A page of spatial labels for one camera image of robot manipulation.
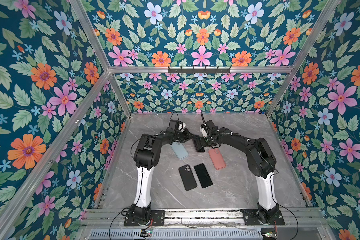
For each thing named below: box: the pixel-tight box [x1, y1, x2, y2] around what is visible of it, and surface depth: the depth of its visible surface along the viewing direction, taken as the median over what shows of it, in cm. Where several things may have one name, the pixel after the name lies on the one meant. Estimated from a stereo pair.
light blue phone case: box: [170, 141, 189, 160], surface depth 101 cm
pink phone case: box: [208, 148, 226, 170], surface depth 98 cm
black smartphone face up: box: [194, 163, 213, 188], surface depth 90 cm
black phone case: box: [178, 164, 198, 191], surface depth 90 cm
